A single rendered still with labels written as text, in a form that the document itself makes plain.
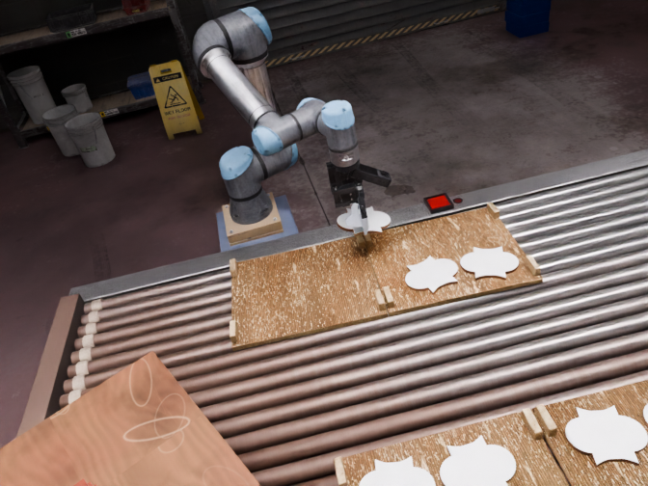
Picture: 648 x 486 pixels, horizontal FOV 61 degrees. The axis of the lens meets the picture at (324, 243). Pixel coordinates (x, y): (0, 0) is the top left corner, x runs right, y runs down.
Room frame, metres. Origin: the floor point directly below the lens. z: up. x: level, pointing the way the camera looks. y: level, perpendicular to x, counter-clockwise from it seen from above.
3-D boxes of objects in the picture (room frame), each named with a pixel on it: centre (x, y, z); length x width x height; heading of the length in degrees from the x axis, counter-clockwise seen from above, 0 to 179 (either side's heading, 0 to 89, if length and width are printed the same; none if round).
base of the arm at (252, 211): (1.63, 0.23, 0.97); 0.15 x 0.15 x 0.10
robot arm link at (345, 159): (1.25, -0.10, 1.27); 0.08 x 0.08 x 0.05
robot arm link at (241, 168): (1.63, 0.22, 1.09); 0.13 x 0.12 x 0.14; 116
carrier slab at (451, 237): (1.18, -0.33, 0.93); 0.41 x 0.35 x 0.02; 91
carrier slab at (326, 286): (1.17, 0.08, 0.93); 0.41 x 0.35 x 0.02; 91
